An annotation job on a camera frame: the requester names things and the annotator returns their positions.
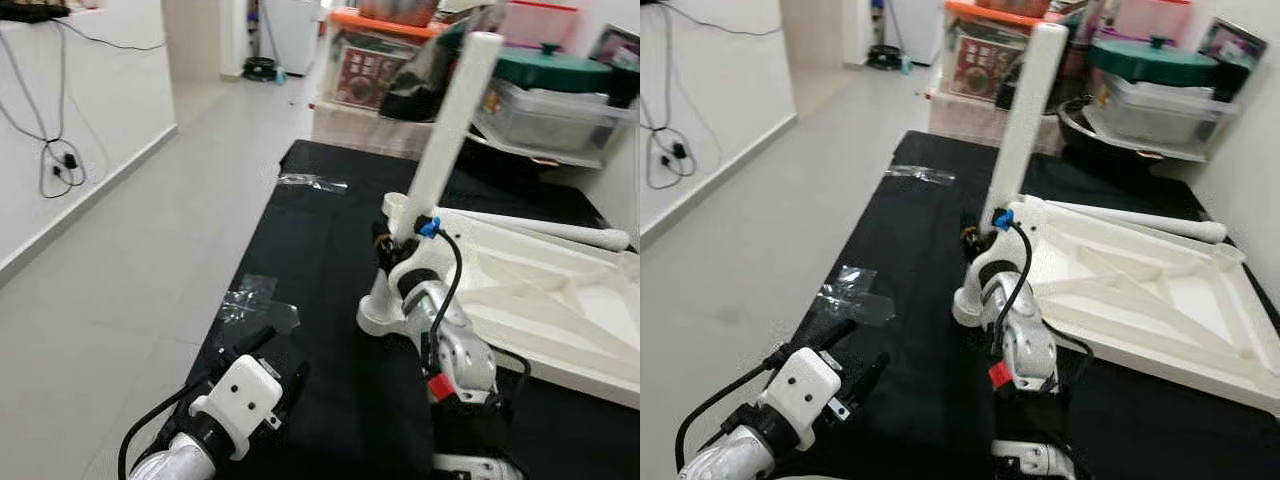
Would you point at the black flat device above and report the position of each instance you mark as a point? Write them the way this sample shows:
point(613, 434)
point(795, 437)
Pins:
point(35, 10)

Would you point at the large clear tape patch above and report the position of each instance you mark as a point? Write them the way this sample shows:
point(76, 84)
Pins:
point(855, 295)
point(262, 305)

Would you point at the black plastic bag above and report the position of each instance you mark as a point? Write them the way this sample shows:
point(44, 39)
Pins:
point(420, 90)
point(1005, 95)

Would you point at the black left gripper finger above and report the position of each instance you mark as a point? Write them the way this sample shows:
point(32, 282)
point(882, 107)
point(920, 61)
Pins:
point(240, 353)
point(812, 344)
point(868, 378)
point(295, 388)

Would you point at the dark printed carton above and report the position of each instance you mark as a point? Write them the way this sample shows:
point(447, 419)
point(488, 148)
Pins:
point(615, 50)
point(1235, 45)

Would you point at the clear plastic storage box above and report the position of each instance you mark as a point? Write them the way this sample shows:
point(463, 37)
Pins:
point(550, 120)
point(1160, 110)

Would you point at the dark green lid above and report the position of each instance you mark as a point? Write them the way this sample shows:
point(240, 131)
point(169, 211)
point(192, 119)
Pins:
point(1150, 62)
point(550, 70)

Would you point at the black wok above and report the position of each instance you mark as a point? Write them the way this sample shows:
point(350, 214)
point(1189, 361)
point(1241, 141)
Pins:
point(1075, 130)

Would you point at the black tablecloth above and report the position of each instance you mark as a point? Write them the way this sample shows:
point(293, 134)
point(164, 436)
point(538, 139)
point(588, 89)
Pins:
point(920, 400)
point(340, 420)

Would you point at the white appliance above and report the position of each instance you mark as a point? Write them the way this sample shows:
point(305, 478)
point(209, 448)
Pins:
point(295, 35)
point(915, 30)

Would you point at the red printed carton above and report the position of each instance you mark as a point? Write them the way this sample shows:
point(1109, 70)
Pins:
point(365, 75)
point(985, 65)

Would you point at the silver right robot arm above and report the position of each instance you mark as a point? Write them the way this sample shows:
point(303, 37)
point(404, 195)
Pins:
point(460, 350)
point(1030, 350)

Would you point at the beige cloth covered bench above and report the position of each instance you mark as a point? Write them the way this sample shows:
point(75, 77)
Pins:
point(960, 120)
point(360, 130)

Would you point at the narrow clear tape strip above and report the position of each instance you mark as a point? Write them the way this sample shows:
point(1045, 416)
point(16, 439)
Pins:
point(312, 182)
point(920, 174)

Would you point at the white plastic table top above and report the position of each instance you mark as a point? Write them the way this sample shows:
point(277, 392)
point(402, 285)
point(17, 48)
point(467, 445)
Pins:
point(615, 320)
point(1200, 310)

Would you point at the pink translucent box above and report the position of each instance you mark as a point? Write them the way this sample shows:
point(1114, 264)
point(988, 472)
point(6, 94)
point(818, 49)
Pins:
point(1155, 20)
point(540, 25)

